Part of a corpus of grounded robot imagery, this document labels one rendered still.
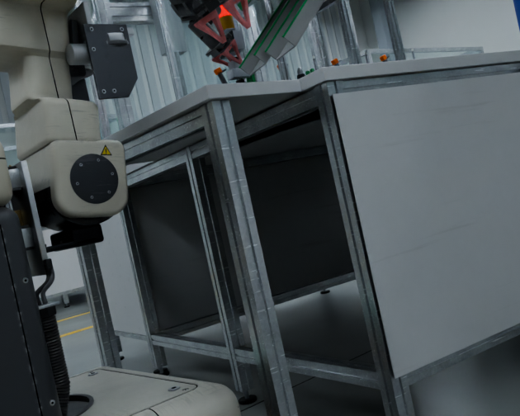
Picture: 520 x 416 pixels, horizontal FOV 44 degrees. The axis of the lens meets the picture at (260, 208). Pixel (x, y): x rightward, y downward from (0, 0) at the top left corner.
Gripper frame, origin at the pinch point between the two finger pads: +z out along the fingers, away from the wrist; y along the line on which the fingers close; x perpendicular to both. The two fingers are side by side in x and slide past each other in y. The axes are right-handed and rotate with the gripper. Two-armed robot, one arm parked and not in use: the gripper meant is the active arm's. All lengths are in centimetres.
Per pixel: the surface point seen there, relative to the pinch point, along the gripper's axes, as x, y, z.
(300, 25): 9.5, -48.4, -2.9
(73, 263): -10, 504, 99
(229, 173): 65, -67, -2
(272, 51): 12.2, -35.4, -1.4
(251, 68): 11.4, -20.7, 0.2
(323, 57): -11.3, -21.5, 17.1
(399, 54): -5, -54, 24
